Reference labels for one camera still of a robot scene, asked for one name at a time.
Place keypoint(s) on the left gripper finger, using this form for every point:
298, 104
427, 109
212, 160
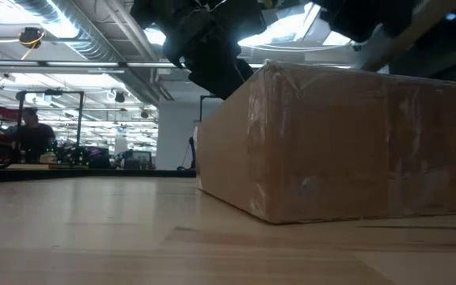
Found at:
247, 71
216, 71

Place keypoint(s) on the box opener tool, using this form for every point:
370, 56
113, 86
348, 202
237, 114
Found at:
402, 35

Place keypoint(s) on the taped brown cardboard box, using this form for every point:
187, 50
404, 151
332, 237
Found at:
331, 150

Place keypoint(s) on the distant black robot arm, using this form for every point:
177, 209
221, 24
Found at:
192, 152

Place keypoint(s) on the long LED light bar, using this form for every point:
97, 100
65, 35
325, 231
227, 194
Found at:
93, 64

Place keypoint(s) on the person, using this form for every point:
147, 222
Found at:
34, 138

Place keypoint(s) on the distant black station frame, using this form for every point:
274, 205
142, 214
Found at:
201, 107
50, 93

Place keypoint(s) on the silver ventilation duct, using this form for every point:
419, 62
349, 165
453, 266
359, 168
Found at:
81, 43

